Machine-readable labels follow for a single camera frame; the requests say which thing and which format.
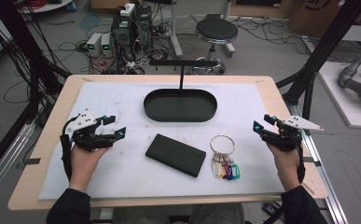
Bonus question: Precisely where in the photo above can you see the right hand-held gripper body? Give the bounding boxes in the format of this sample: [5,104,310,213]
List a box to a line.
[274,115,325,153]

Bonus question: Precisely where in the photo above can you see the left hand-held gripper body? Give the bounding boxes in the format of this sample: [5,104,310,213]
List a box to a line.
[63,108,117,153]

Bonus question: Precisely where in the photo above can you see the person's left hand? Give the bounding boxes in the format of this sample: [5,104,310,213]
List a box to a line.
[68,145,109,191]

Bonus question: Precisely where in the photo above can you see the person's right hand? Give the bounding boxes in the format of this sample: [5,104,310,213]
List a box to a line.
[266,142,304,192]

